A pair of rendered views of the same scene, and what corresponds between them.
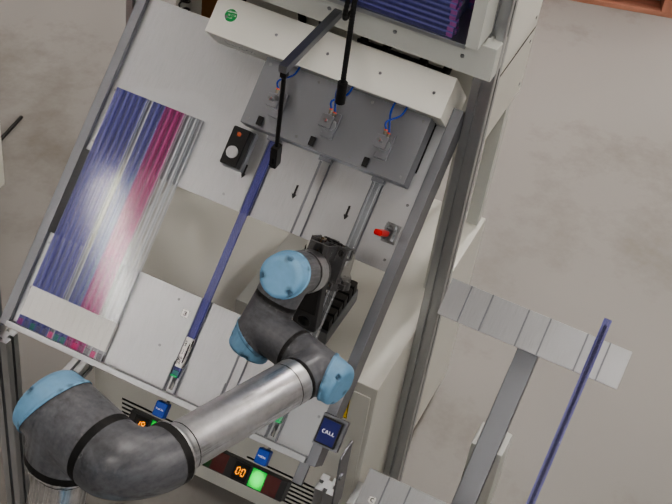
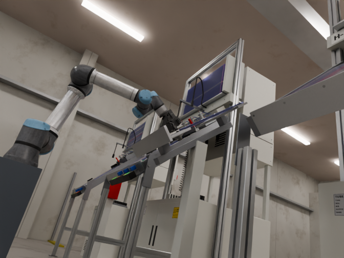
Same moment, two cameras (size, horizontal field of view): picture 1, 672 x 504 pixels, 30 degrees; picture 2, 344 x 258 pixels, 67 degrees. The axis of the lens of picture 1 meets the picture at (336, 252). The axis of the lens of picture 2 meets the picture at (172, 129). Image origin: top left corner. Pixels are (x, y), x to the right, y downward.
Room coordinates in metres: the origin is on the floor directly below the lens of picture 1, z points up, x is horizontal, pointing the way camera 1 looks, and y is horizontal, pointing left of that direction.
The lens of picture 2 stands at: (0.59, -1.05, 0.35)
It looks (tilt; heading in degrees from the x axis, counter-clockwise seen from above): 24 degrees up; 45
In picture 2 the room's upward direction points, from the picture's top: 12 degrees clockwise
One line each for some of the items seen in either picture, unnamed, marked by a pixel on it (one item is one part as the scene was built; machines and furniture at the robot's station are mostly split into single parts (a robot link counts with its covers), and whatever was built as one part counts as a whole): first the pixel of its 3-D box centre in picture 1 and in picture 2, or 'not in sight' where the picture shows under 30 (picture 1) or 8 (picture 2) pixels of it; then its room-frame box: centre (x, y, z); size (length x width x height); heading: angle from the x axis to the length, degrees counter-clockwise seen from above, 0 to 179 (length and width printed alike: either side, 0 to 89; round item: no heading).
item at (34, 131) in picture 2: not in sight; (34, 133); (0.99, 0.29, 0.72); 0.13 x 0.12 x 0.14; 53
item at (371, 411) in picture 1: (286, 333); (192, 257); (2.17, 0.09, 0.31); 0.70 x 0.65 x 0.62; 70
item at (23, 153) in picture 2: not in sight; (23, 155); (0.99, 0.28, 0.60); 0.15 x 0.15 x 0.10
